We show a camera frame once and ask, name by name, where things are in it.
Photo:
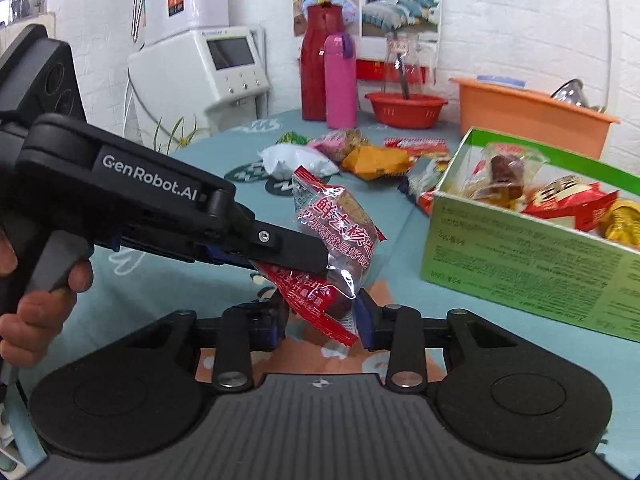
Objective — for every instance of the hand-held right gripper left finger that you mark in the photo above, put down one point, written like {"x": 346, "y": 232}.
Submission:
{"x": 272, "y": 332}

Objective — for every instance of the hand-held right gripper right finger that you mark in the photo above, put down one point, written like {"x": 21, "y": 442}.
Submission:
{"x": 369, "y": 327}

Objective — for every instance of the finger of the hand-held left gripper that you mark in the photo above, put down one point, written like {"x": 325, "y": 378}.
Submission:
{"x": 290, "y": 250}

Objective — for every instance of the red clear snack packet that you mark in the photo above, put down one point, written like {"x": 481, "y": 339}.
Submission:
{"x": 345, "y": 220}

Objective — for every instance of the green pea snack packet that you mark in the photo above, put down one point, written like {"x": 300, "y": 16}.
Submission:
{"x": 292, "y": 138}

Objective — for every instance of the green cardboard box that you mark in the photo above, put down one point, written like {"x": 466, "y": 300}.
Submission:
{"x": 525, "y": 265}

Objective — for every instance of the person's left hand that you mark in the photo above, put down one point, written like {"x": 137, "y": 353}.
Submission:
{"x": 35, "y": 325}

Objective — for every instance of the potted plant with yellow flowers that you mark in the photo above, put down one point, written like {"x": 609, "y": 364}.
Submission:
{"x": 161, "y": 135}

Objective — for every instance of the teal printed tablecloth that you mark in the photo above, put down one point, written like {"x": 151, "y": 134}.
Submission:
{"x": 400, "y": 245}

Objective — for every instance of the pink clear snack packet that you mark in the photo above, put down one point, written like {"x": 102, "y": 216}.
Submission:
{"x": 340, "y": 142}

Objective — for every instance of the orange yellow snack packet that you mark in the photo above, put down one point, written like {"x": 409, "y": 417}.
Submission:
{"x": 375, "y": 162}

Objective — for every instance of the white machine with grey screen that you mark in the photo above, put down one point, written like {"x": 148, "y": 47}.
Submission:
{"x": 175, "y": 80}

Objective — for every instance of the red green printed snack packet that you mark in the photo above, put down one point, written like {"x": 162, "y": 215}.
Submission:
{"x": 425, "y": 185}

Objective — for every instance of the pink thermos bottle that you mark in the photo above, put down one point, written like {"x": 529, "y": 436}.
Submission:
{"x": 340, "y": 90}

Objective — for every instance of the red thermos jug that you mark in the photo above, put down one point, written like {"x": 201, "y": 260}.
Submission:
{"x": 312, "y": 80}

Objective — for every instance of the red plastic basin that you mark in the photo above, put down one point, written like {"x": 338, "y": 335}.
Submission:
{"x": 405, "y": 112}

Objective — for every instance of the dark stirring stick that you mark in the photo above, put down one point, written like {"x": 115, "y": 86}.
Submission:
{"x": 404, "y": 82}

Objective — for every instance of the clear packet dark dates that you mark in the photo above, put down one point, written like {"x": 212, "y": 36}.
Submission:
{"x": 505, "y": 172}

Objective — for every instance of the glass pitcher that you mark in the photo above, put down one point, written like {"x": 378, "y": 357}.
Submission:
{"x": 420, "y": 67}

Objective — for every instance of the red white snack packet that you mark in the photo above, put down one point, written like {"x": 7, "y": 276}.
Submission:
{"x": 575, "y": 205}

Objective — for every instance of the orange plastic tub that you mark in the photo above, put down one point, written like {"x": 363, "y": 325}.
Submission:
{"x": 525, "y": 115}

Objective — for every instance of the blue lid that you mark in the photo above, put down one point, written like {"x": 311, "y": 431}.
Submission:
{"x": 500, "y": 80}

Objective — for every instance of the clear yellow cake packet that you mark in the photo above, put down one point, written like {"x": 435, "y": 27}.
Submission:
{"x": 622, "y": 222}

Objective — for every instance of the metal kettle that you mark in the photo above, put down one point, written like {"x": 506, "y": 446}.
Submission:
{"x": 570, "y": 92}

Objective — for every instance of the wall poster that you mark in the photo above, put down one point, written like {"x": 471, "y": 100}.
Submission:
{"x": 400, "y": 0}

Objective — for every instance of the white wall pipe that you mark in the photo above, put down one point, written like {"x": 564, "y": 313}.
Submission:
{"x": 608, "y": 35}

